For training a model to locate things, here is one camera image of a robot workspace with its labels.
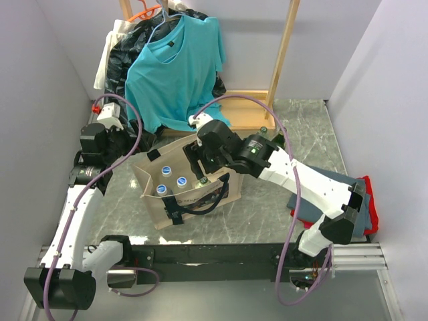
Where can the blue-cap water bottle labelled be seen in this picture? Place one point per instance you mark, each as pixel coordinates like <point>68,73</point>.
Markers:
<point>162,190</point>

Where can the dark leaf-print shirt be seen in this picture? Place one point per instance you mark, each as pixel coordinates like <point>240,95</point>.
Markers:
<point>131,40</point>

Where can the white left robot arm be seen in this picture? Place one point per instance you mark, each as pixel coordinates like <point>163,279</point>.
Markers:
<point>67,276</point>

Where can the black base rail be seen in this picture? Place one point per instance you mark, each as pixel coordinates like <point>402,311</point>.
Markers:
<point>199,263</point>

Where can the blue-cap water bottle front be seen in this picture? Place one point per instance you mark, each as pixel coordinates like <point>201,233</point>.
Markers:
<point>183,185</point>

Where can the orange clothes hanger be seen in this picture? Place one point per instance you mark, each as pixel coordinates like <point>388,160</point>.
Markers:
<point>146,13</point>

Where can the light blue clothes hanger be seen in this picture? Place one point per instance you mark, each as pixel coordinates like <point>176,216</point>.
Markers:
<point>165,5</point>

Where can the chang soda bottle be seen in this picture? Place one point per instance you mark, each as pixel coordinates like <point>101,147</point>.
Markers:
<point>204,181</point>
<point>263,131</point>

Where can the blue-cap water bottle rear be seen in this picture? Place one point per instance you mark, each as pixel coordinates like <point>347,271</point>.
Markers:
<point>167,175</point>

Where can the cream canvas tote bag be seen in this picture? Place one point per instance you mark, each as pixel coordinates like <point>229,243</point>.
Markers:
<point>225,186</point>

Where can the Chang soda bottle front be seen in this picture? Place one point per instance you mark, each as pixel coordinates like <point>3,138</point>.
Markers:
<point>204,181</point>

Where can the folded red garment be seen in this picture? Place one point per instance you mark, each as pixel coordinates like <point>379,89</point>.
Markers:
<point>372,209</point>

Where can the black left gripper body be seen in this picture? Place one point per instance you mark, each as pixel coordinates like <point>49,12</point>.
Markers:
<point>120,142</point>

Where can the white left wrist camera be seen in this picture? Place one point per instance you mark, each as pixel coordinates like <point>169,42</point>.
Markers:
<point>108,116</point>

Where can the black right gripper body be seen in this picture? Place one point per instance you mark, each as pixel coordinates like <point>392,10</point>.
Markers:
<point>210,162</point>

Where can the turquoise t-shirt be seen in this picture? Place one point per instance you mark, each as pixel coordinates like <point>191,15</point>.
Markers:
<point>172,78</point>

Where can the wooden clothes rack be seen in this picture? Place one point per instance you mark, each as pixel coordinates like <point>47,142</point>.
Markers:
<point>248,110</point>

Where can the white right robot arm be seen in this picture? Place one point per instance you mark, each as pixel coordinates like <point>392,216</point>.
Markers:
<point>339,202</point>

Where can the green Perrier lemon bottle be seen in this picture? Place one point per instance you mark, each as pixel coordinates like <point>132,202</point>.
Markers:
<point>279,139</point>

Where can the folded grey-blue garment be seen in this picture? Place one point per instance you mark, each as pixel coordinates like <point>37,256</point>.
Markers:
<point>309,214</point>

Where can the aluminium extrusion rail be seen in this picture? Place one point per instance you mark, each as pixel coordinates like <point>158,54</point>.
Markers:
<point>358,257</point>

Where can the cream hanging garment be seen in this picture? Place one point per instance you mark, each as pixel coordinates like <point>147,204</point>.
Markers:
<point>107,53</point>

